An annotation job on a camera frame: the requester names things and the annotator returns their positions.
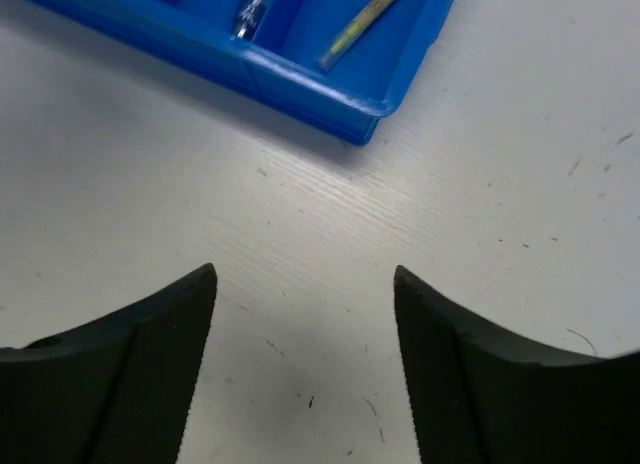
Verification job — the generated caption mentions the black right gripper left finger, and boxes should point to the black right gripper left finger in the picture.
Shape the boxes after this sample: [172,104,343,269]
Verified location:
[1,264,217,463]

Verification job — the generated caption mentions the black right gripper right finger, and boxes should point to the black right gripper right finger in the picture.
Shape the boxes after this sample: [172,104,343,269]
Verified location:
[394,267,639,463]

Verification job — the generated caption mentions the pale yellow pen tube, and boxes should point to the pale yellow pen tube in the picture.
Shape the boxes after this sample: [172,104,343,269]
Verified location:
[317,0,396,72]

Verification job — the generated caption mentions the blue divided plastic bin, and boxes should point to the blue divided plastic bin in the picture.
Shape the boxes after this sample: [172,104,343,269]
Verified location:
[29,0,454,145]

